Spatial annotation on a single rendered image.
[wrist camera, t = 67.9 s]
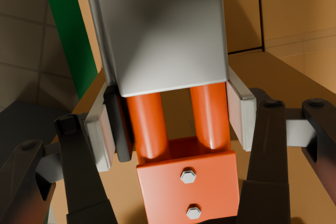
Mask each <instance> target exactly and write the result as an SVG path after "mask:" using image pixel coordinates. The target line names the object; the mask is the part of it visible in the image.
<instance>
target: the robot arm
mask: <svg viewBox="0 0 336 224"><path fill-rule="evenodd" d="M228 67H229V79H228V81H225V88H226V99H227V110H228V119H229V121H230V123H231V125H232V127H233V129H234V131H235V133H236V135H237V137H238V139H239V141H240V143H241V146H242V148H243V150H245V151H246V152H248V151H251V152H250V158H249V165H248V171H247V178H246V180H243V183H242V188H241V194H240V200H239V205H238V211H237V216H228V217H221V218H214V219H208V220H205V221H202V222H199V223H196V224H291V210H290V187H289V177H288V153H287V147H301V151H302V152H303V154H304V156H305V157H306V159H307V161H308V162H309V164H310V165H311V167H312V169H313V170H314V172H315V174H316V175H317V177H318V178H319V180H320V182H321V183H322V185H323V187H324V188H325V190H326V191H327V193H328V195H329V196H330V198H331V200H332V201H333V203H334V204H335V206H336V107H335V106H334V105H333V104H332V103H331V102H330V101H328V100H325V99H322V98H311V99H307V100H304V101H303V102H302V108H286V105H285V103H284V102H283V101H281V100H277V99H272V98H271V97H270V96H269V95H268V94H267V93H266V92H265V91H264V90H263V89H261V88H258V87H252V88H247V87H246V85H245V84H244V83H243V82H242V80H241V79H240V78H239V77H238V76H237V74H236V73H235V72H234V71H233V70H232V68H231V67H230V66H229V65H228ZM106 88H107V82H106V81H105V82H104V84H103V86H102V88H101V90H100V92H99V94H98V96H97V98H96V100H95V102H94V104H93V106H92V108H91V109H90V111H89V112H84V113H82V114H80V115H79V114H77V113H70V114H66V115H63V116H60V117H58V118H57V119H55V120H54V122H53V123H54V126H55V130H56V133H57V136H58V141H57V142H55V143H52V144H48V145H45V146H44V144H43V141H42V140H41V139H31V140H26V141H24V142H22V143H21V144H19V145H18V146H17V147H16V148H15V149H14V150H13V152H12V153H11V155H10V156H9V158H8V159H7V161H6V162H5V164H4V165H3V167H2V168H1V170H0V224H44V222H45V219H46V216H47V213H48V210H49V207H50V204H51V200H52V197H53V194H54V191H55V188H56V182H57V181H60V180H64V186H65V194H66V201H67V208H68V214H66V221H67V224H118V222H117V219H116V216H115V213H114V211H113V208H112V205H111V202H110V200H109V199H108V197H107V195H106V192H105V189H104V186H103V183H102V180H101V178H100V175H99V172H105V171H109V169H110V168H111V166H112V161H113V157H114V153H115V149H116V146H115V142H114V138H113V134H112V130H111V125H110V121H109V117H108V113H107V109H106V105H105V101H104V97H103V95H104V92H105V90H106Z"/></svg>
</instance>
